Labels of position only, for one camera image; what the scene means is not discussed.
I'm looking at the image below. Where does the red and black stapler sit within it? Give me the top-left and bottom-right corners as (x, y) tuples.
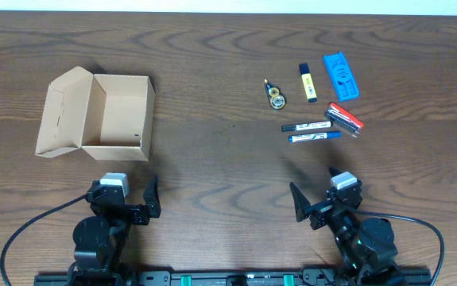
(324, 102), (364, 137)

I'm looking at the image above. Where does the yellow highlighter with blue cap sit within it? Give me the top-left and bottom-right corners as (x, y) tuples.
(299, 63), (317, 102)

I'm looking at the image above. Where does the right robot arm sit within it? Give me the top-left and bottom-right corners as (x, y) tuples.
(289, 167), (405, 285)

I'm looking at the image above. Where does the brown cardboard box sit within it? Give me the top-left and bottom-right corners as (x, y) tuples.
(35, 67), (156, 161)

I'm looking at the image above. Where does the correction tape dispenser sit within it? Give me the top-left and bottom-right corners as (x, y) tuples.
(264, 79), (287, 110)

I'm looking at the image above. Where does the blue plastic stapler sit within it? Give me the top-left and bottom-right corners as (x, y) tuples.
(323, 52), (360, 102)

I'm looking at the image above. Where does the blue marker pen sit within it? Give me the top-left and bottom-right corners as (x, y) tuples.
(288, 131), (342, 143)

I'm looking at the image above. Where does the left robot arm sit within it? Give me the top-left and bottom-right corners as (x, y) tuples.
(67, 172), (161, 286)

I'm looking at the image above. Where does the black marker pen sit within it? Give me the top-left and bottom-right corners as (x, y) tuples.
(281, 121), (332, 132)

